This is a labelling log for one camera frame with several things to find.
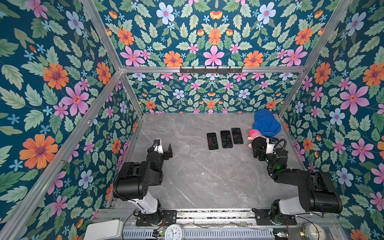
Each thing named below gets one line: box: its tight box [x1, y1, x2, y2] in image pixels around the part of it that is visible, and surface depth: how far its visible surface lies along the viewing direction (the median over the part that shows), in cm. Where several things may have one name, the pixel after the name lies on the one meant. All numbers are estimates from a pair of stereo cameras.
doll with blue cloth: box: [247, 108, 282, 150], surface depth 112 cm
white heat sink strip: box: [122, 228, 275, 240], surface depth 72 cm
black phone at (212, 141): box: [206, 132, 219, 151], surface depth 103 cm
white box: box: [83, 219, 124, 240], surface depth 68 cm
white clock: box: [164, 223, 185, 240], surface depth 68 cm
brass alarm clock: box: [298, 221, 327, 240], surface depth 67 cm
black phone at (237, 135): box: [231, 128, 244, 144], surface depth 107 cm
